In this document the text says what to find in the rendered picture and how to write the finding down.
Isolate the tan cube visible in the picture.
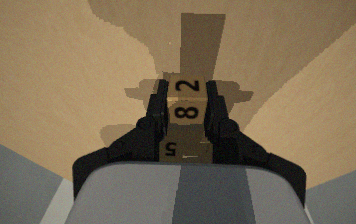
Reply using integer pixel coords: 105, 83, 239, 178
166, 75, 208, 124
159, 142, 183, 163

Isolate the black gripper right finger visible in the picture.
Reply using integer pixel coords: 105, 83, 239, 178
204, 80, 306, 210

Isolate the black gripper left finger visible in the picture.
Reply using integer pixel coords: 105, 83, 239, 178
72, 80, 168, 201

